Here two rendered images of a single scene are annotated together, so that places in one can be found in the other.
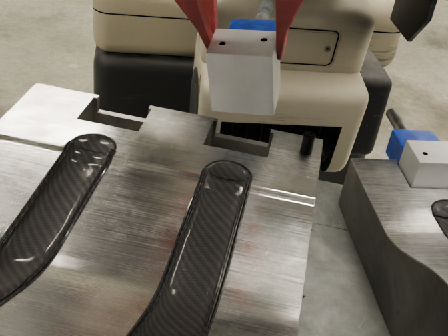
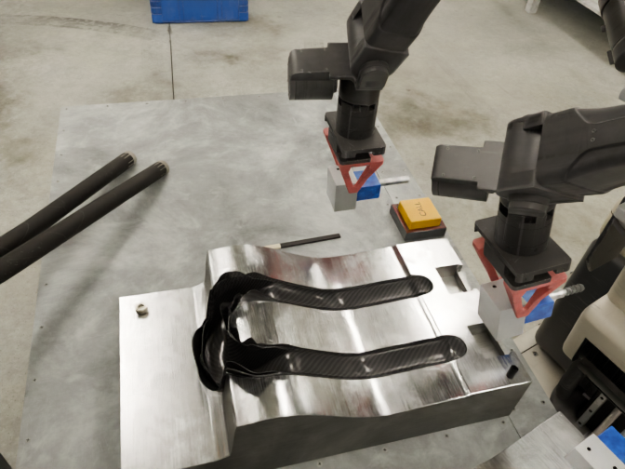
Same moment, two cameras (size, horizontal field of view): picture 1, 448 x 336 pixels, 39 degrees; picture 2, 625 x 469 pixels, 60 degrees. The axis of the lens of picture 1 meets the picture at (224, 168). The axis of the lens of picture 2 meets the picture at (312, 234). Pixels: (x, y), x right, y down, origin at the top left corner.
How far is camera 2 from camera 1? 0.43 m
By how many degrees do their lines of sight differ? 49
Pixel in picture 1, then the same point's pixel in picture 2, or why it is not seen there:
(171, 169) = (434, 321)
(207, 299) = (368, 374)
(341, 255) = (498, 447)
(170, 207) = (409, 334)
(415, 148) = (589, 441)
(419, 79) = not seen: outside the picture
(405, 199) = (548, 455)
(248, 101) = (489, 323)
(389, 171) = (569, 439)
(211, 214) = (422, 354)
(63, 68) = not seen: outside the picture
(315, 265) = (475, 435)
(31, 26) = not seen: outside the picture
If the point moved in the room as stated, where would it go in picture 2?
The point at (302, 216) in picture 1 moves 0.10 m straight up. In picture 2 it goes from (452, 393) to (476, 346)
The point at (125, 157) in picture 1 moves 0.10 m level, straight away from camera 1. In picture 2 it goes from (425, 300) to (475, 274)
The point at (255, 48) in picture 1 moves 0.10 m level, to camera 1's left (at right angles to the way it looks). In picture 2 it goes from (501, 301) to (457, 245)
